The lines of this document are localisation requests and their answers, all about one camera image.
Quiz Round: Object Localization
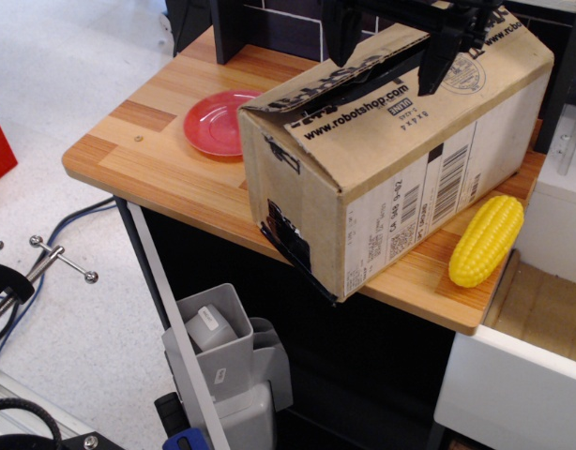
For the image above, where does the dark upright post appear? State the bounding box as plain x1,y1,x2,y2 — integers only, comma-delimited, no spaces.
210,0,246,65

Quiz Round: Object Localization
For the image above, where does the brown cardboard shipping box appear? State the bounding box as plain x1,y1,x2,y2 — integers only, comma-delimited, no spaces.
238,8,554,302

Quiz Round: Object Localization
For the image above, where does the white drawer box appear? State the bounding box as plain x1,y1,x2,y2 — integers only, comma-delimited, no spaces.
429,105,576,449

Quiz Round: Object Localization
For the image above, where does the yellow plastic corn cob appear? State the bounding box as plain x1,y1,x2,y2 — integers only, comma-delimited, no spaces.
448,195,524,288

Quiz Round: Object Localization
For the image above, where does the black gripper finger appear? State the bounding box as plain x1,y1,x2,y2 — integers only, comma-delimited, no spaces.
321,0,362,67
418,28,462,97

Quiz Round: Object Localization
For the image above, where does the red round saucer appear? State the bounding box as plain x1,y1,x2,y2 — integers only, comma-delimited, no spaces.
183,89,262,158

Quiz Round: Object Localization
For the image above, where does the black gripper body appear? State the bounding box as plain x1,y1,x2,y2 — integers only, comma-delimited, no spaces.
353,1,503,47

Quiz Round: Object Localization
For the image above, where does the black coiled cable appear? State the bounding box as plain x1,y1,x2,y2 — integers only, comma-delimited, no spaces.
0,397,64,450

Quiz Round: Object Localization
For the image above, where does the blue floor cable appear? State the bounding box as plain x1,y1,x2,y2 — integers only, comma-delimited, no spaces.
0,199,118,367

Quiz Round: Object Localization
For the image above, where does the grey plastic bin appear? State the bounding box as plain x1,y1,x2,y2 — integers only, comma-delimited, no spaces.
162,284,293,449

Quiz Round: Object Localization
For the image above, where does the grey table leg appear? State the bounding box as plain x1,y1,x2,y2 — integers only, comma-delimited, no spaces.
115,197,230,449

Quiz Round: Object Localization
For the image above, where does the metal screw clamp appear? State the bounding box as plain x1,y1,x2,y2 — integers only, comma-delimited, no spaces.
0,235,99,318

